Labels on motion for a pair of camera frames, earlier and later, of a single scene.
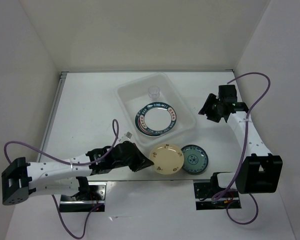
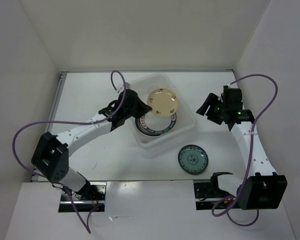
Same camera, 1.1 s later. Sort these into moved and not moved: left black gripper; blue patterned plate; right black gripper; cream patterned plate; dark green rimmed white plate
Moved: left black gripper; cream patterned plate
Not moved: dark green rimmed white plate; blue patterned plate; right black gripper
